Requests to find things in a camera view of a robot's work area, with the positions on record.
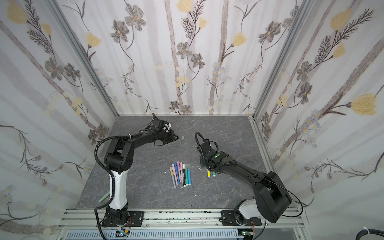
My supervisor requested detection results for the blue marker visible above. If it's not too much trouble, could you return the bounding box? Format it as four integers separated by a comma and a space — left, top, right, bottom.
186, 164, 191, 186

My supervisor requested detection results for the dark green marker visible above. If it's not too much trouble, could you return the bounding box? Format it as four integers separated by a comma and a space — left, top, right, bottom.
184, 164, 190, 186

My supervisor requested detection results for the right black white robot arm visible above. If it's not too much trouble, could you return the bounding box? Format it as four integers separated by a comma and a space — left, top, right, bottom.
197, 141, 292, 225

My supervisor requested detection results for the blue pen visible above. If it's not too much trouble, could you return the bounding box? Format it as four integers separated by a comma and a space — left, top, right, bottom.
174, 163, 181, 185

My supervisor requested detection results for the light pink pen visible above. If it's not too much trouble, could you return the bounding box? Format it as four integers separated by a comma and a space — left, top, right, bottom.
172, 164, 179, 185

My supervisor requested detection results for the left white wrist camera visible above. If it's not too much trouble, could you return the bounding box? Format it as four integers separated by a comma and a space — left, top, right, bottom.
150, 119, 171, 133

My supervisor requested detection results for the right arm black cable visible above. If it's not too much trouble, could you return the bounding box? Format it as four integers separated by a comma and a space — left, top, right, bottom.
194, 131, 304, 240

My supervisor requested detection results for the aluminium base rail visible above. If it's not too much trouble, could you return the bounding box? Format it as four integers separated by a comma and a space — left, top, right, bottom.
55, 207, 310, 240

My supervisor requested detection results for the grey ventilated cable duct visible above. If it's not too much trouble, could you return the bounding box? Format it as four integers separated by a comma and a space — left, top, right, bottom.
64, 229, 244, 240

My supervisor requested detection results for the black hose corner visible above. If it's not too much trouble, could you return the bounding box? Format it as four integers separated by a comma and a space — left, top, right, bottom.
355, 227, 384, 240

